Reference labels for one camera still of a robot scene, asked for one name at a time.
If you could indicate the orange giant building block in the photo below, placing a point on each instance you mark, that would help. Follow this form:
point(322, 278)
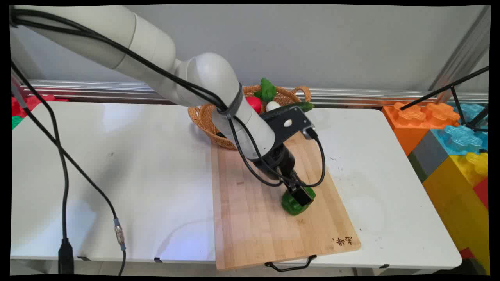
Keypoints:
point(410, 125)

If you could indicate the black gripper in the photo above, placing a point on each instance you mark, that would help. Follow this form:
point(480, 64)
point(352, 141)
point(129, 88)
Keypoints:
point(279, 162)

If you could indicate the woven wicker basket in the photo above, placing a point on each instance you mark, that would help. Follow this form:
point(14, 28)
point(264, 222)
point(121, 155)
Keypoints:
point(205, 119)

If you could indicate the red tomato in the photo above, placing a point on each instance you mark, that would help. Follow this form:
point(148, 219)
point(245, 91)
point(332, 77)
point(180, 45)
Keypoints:
point(254, 103)

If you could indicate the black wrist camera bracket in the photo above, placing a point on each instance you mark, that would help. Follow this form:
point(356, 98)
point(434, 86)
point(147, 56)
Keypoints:
point(289, 123)

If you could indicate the wooden cutting board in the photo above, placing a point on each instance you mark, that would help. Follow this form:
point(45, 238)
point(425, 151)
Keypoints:
point(250, 218)

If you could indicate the green bell pepper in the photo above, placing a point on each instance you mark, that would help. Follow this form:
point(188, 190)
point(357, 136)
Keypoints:
point(291, 205)

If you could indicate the yellow giant building block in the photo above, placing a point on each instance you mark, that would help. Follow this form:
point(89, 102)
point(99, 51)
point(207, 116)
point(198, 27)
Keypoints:
point(457, 203)

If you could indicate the aluminium frame post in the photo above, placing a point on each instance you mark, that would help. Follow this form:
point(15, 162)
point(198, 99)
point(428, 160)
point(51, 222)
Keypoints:
point(461, 54)

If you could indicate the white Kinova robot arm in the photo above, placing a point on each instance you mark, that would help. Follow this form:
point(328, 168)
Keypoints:
point(156, 50)

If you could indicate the aluminium rail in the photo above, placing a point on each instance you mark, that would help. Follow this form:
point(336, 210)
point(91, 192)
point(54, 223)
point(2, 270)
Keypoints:
point(97, 90)

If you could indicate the grey giant building block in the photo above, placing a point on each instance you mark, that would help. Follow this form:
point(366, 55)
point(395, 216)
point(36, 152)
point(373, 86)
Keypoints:
point(429, 156)

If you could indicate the blue giant building block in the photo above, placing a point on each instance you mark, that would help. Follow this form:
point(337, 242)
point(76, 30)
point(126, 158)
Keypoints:
point(459, 136)

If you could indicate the dark green cucumber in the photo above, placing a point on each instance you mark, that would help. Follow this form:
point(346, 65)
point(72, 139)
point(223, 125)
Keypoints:
point(300, 106)

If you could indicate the white radish with green leaves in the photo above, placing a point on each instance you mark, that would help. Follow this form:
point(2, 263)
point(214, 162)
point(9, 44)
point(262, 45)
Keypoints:
point(267, 89)

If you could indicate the red giant building block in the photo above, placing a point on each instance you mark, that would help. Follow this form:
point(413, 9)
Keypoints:
point(482, 193)

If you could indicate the black tripod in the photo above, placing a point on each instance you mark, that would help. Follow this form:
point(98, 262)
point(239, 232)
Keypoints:
point(453, 84)

